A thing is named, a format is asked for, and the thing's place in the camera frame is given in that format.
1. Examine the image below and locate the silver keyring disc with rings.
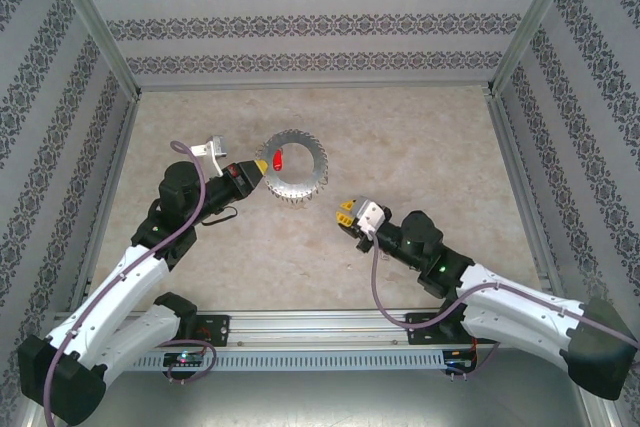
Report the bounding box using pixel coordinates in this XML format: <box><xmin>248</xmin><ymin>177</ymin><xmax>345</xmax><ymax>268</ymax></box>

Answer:
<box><xmin>254</xmin><ymin>129</ymin><xmax>331</xmax><ymax>208</ymax></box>

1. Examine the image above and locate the aluminium side rail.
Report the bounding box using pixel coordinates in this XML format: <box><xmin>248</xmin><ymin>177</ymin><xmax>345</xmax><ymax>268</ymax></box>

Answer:
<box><xmin>487</xmin><ymin>94</ymin><xmax>559</xmax><ymax>298</ymax></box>
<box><xmin>74</xmin><ymin>94</ymin><xmax>144</xmax><ymax>308</ymax></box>

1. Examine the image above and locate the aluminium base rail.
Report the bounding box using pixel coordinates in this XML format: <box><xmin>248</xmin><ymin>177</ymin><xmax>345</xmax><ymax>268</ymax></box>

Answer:
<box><xmin>52</xmin><ymin>310</ymin><xmax>501</xmax><ymax>348</ymax></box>

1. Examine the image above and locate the short purple cable loop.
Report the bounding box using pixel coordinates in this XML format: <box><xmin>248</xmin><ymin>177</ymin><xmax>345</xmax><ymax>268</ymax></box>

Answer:
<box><xmin>167</xmin><ymin>344</ymin><xmax>217</xmax><ymax>384</ymax></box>
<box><xmin>469</xmin><ymin>339</ymin><xmax>501</xmax><ymax>378</ymax></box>

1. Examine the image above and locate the grey slotted cable duct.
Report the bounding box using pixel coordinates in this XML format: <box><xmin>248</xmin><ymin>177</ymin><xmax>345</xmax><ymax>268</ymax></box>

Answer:
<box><xmin>122</xmin><ymin>349</ymin><xmax>446</xmax><ymax>373</ymax></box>

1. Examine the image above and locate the aluminium frame post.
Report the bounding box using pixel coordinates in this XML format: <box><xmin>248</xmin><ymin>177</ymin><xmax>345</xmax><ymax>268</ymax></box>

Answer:
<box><xmin>487</xmin><ymin>0</ymin><xmax>586</xmax><ymax>98</ymax></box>
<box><xmin>38</xmin><ymin>0</ymin><xmax>144</xmax><ymax>98</ymax></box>

